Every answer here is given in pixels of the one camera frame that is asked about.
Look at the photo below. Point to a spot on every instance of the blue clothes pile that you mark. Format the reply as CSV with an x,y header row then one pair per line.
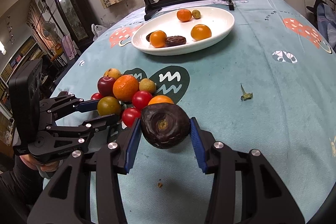
x,y
326,23

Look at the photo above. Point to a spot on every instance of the red tomato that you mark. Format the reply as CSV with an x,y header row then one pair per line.
x,y
141,99
129,115

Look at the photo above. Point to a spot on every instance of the smooth orange persimmon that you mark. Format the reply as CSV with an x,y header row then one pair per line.
x,y
160,99

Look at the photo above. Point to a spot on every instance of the dark fruit behind left persimmon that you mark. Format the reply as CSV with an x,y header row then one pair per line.
x,y
148,37

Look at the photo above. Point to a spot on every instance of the yellow spotted fruit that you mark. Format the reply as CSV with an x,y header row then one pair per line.
x,y
113,72

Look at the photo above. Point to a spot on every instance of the green stem scrap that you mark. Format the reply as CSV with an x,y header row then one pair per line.
x,y
245,96

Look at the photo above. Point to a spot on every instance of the dark wooden framed cabinet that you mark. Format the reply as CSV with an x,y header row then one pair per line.
x,y
78,16

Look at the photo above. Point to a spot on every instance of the dark red plum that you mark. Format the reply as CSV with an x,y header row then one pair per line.
x,y
105,86

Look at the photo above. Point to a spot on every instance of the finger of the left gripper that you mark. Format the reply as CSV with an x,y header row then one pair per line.
x,y
87,129
63,109

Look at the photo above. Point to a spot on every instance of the dark flat fruit on plate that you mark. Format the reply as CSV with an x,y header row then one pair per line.
x,y
172,41

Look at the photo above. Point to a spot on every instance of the orange persimmon right on plate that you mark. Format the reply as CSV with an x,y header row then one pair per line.
x,y
200,32

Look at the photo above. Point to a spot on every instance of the white plastic bag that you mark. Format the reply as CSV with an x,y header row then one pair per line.
x,y
97,30

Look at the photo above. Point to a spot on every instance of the large dark wrinkled fruit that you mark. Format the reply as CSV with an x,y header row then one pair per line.
x,y
164,125

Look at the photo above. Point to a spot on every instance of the yellow-green fruit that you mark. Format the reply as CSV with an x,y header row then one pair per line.
x,y
147,85

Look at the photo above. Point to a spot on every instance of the person's left hand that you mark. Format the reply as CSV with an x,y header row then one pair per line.
x,y
32,163

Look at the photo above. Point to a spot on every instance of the green-brown plum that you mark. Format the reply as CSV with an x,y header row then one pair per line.
x,y
108,106

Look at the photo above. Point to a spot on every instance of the light blue patterned tablecloth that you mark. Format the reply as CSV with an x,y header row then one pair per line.
x,y
290,119

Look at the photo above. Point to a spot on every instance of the large orange tangerine front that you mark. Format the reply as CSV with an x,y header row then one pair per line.
x,y
184,15

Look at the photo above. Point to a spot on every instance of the red tomato edge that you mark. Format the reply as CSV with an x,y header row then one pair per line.
x,y
96,96

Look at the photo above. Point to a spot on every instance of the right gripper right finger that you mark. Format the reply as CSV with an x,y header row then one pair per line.
x,y
214,157

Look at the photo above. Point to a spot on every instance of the white oval plate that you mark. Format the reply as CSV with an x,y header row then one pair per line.
x,y
220,22

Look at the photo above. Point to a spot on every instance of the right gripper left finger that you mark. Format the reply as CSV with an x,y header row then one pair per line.
x,y
115,158

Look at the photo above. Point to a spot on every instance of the yellow-brown small round fruit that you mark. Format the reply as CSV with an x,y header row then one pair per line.
x,y
196,14

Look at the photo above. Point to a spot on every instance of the standing electric fan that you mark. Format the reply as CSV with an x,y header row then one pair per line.
x,y
49,31

